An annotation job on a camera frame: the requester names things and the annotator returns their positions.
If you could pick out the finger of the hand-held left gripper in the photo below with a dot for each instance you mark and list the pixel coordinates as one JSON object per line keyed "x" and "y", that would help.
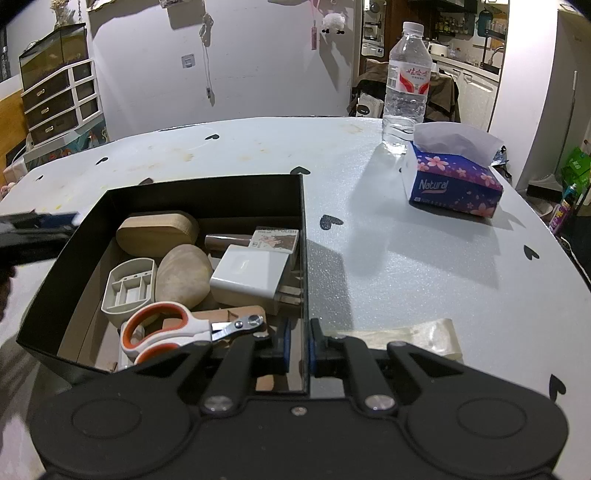
{"x": 57, "y": 218}
{"x": 32, "y": 247}

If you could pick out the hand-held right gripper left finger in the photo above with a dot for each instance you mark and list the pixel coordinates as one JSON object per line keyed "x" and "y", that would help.
{"x": 286, "y": 344}

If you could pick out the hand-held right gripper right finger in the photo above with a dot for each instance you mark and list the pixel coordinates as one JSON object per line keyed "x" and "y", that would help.
{"x": 313, "y": 344}

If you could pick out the white power charger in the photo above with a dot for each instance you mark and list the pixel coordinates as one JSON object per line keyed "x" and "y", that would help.
{"x": 244, "y": 272}

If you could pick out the round wooden block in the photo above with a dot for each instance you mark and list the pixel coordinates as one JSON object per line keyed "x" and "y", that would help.
{"x": 152, "y": 233}

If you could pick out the grey plastic holder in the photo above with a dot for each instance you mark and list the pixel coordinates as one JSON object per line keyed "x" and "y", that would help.
{"x": 111, "y": 314}

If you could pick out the smooth tan stone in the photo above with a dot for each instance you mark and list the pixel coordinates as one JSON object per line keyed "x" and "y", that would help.
{"x": 182, "y": 277}

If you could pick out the black cardboard box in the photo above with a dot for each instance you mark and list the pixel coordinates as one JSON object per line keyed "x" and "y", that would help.
{"x": 207, "y": 194}

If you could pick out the painted teal cabinet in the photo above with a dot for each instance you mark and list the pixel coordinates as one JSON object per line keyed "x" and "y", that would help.
{"x": 69, "y": 143}

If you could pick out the white drawer unit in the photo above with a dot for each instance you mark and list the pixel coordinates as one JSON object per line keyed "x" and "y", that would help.
{"x": 48, "y": 108}

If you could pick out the clear plastic packet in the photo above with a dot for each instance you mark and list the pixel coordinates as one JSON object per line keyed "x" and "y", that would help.
{"x": 425, "y": 334}

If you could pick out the glass fish tank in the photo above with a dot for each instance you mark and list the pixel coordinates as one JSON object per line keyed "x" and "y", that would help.
{"x": 46, "y": 57}

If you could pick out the blue floral tissue pack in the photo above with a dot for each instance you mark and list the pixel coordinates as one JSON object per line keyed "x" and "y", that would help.
{"x": 443, "y": 189}

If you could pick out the dried flowers in vase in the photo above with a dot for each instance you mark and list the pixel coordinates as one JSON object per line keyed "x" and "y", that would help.
{"x": 61, "y": 11}

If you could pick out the white printed tote bag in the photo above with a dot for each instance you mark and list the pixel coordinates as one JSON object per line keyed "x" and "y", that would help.
{"x": 369, "y": 105}

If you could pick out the dark blue snack packet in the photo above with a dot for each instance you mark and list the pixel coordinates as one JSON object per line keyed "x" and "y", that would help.
{"x": 499, "y": 157}

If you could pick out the purple yellow spray can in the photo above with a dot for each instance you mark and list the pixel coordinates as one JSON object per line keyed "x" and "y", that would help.
{"x": 561, "y": 212}

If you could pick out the chair with brown clothes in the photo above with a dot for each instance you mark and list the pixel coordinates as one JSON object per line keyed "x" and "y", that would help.
{"x": 443, "y": 92}

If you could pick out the clear water bottle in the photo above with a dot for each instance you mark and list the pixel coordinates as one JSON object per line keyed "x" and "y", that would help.
{"x": 406, "y": 50}

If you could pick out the pink hanging tag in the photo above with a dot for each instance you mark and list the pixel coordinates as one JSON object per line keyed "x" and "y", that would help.
{"x": 314, "y": 34}

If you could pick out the green plastic bag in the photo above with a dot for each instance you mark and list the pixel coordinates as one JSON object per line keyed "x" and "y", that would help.
{"x": 577, "y": 166}

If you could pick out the hanging plush sheep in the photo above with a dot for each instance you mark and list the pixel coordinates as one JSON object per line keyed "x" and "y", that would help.
{"x": 333, "y": 22}

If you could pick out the white refrigerator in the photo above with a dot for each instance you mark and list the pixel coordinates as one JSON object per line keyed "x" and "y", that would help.
{"x": 535, "y": 92}

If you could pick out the teal hanging kitchen item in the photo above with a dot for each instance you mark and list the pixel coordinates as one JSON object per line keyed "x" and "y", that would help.
{"x": 485, "y": 23}

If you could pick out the white wall switch plate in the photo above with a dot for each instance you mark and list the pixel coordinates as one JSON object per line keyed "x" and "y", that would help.
{"x": 188, "y": 61}

